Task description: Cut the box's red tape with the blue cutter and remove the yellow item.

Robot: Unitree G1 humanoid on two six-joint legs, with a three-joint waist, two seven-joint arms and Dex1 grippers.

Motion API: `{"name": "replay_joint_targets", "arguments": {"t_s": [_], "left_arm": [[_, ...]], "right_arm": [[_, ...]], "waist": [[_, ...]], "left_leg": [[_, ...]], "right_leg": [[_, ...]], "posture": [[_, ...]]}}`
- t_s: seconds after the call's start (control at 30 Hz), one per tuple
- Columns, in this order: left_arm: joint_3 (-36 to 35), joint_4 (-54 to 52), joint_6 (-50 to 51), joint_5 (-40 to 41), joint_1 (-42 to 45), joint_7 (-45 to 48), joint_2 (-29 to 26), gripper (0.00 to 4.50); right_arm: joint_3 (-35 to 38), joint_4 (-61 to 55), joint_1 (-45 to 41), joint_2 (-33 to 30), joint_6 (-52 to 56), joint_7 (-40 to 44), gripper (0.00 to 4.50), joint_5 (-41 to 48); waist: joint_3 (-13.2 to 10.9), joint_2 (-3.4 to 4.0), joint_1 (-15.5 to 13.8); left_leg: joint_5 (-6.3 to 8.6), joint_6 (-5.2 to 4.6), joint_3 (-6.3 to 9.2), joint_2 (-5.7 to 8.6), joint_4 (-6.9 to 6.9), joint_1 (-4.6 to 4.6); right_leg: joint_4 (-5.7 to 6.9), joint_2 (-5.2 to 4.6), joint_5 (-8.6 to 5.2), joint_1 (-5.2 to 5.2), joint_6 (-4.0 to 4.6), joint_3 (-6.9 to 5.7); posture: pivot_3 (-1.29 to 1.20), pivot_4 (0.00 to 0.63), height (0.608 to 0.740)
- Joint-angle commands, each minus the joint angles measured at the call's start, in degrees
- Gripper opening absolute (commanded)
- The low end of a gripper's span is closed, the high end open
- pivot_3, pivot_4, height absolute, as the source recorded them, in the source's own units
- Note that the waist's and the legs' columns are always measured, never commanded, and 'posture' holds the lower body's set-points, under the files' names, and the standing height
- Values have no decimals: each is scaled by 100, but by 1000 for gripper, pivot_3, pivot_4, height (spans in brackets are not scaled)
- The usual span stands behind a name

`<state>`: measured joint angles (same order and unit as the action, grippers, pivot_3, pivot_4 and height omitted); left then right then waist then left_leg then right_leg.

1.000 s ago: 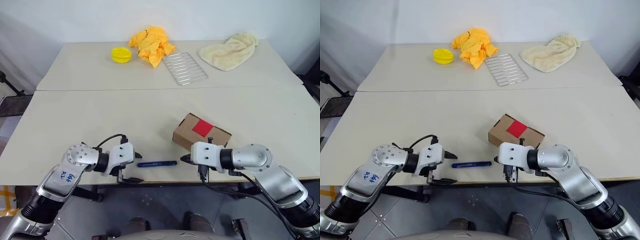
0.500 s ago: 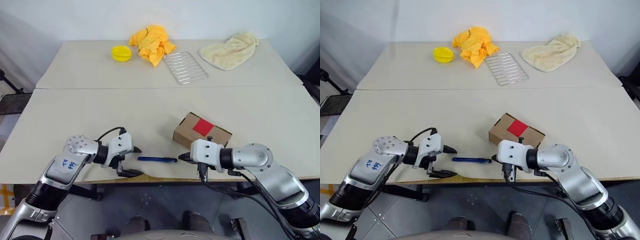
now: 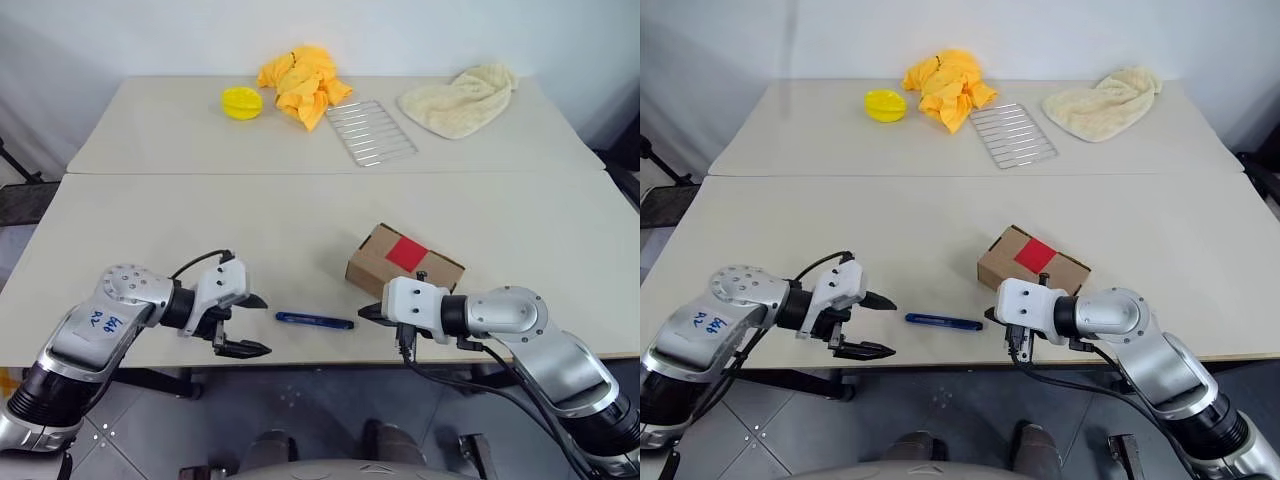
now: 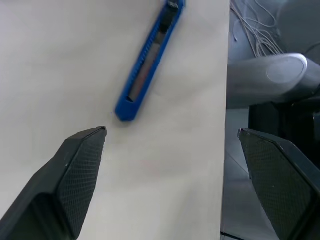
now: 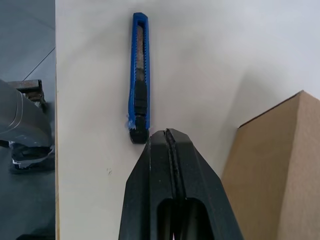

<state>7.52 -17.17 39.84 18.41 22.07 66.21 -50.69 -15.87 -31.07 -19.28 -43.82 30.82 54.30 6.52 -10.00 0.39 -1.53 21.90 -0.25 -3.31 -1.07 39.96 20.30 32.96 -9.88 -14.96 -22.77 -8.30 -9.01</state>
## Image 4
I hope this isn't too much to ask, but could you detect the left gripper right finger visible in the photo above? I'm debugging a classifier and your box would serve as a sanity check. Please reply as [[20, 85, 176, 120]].
[[237, 127, 320, 240]]

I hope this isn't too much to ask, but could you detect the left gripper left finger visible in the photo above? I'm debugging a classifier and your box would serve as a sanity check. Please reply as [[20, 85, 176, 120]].
[[0, 126, 108, 240]]

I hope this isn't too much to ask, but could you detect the blue utility knife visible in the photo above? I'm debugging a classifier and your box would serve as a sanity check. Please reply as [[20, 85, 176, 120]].
[[114, 0, 187, 123]]

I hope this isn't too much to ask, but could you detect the white cable bundle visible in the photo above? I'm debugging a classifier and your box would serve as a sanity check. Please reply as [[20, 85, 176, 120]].
[[229, 0, 286, 55]]

